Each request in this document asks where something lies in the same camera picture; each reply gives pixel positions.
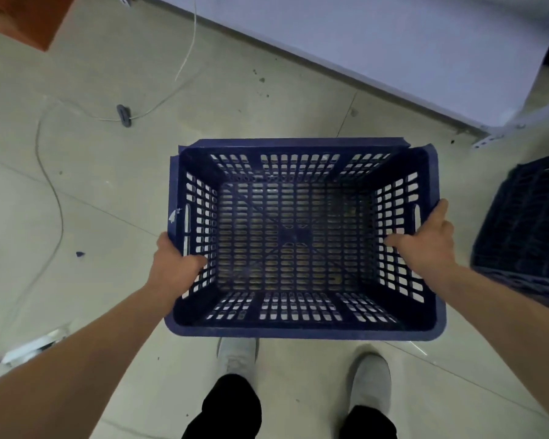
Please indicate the person's right hand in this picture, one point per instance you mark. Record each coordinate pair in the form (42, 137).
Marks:
(432, 249)

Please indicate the person's left hand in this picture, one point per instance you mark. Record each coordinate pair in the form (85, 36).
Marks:
(173, 269)

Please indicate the person's right thumb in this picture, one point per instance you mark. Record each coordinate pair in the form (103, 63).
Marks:
(398, 242)

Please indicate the person's left thumb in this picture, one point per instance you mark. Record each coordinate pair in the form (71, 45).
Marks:
(196, 263)

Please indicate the blue slotted plastic crate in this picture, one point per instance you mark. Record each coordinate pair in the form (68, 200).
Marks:
(297, 237)

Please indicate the person's left forearm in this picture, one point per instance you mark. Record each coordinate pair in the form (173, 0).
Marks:
(73, 365)

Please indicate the person's right forearm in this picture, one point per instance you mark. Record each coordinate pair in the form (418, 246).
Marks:
(512, 315)

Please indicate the grey left shoe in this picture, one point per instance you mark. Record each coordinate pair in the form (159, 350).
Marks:
(238, 358)

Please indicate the grey shoe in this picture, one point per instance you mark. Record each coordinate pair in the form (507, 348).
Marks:
(238, 358)
(370, 381)

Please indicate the dark blue plastic crate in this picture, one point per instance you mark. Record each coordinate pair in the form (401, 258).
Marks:
(526, 228)

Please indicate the grey right shoe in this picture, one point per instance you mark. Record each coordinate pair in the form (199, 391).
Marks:
(370, 381)

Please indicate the black trousers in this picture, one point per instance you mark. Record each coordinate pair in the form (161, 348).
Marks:
(231, 409)

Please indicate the shiny silver metal piece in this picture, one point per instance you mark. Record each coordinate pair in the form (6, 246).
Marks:
(32, 346)

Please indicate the white shelf board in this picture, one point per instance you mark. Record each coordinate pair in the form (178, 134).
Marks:
(393, 45)

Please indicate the brown wooden cabinet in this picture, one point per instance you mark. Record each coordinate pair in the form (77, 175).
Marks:
(23, 15)

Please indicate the white metal rack bracket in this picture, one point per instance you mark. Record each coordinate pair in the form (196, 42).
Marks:
(508, 130)

